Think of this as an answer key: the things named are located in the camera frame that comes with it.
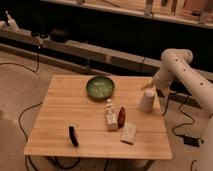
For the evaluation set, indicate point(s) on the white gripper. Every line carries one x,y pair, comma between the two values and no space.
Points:
158,80

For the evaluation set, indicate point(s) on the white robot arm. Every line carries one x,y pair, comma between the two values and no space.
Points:
175,64

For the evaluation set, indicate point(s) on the black eraser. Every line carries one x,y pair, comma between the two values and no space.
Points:
73,136

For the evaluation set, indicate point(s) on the dark red object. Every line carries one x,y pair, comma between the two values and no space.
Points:
121,117

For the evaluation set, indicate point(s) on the green bowl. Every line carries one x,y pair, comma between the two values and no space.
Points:
100,87

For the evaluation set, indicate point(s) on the white small bottle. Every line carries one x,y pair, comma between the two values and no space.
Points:
111,117

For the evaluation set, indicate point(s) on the beige sponge block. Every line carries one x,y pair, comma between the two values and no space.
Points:
129,133

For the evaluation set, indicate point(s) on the black power adapter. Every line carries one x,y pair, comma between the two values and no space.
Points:
191,141

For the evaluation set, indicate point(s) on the wooden table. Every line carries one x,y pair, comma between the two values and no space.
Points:
67,104

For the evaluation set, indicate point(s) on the dark round object on ledge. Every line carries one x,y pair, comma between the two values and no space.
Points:
59,35

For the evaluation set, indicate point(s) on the white spray bottle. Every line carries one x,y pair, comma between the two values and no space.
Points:
10,23

